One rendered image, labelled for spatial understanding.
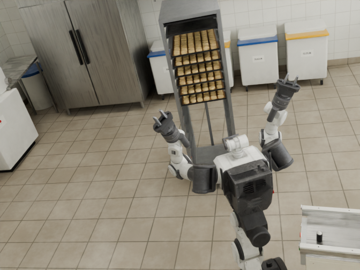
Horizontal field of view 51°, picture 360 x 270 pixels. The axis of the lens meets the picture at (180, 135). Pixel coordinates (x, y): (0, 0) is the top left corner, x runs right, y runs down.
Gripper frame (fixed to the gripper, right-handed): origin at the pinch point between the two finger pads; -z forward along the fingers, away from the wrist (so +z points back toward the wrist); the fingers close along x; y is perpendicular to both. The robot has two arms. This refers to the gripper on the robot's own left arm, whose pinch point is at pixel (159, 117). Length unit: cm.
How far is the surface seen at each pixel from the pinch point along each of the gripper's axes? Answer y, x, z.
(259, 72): -143, 222, 262
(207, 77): -74, 89, 100
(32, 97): -446, 14, 226
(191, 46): -88, 96, 73
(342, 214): 76, 29, 92
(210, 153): -94, 64, 209
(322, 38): -79, 284, 238
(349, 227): 83, 24, 93
